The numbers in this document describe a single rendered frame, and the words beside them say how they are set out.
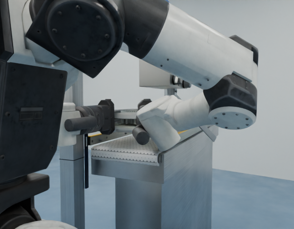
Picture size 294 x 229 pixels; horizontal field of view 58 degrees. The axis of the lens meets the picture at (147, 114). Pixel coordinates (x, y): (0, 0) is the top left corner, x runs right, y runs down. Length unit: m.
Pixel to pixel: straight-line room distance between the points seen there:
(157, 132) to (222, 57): 0.32
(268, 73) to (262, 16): 0.78
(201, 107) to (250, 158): 3.54
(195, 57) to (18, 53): 0.24
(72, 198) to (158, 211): 0.32
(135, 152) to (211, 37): 0.58
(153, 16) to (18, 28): 0.18
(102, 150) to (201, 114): 0.50
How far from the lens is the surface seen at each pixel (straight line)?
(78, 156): 0.95
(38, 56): 0.42
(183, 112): 0.58
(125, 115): 0.94
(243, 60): 0.43
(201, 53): 0.39
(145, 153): 0.88
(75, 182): 0.96
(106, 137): 1.07
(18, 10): 0.41
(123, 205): 1.12
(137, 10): 0.36
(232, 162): 4.14
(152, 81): 0.83
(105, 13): 0.31
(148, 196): 1.05
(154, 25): 0.37
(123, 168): 0.95
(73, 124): 0.73
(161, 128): 0.66
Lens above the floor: 1.06
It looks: 3 degrees down
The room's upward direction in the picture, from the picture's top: straight up
